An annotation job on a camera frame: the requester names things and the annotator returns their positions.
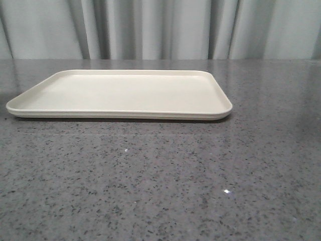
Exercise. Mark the cream rectangular plastic tray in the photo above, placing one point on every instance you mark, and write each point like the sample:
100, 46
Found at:
141, 94

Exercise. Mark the pale grey pleated curtain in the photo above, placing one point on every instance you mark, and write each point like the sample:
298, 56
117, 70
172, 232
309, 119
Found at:
154, 30

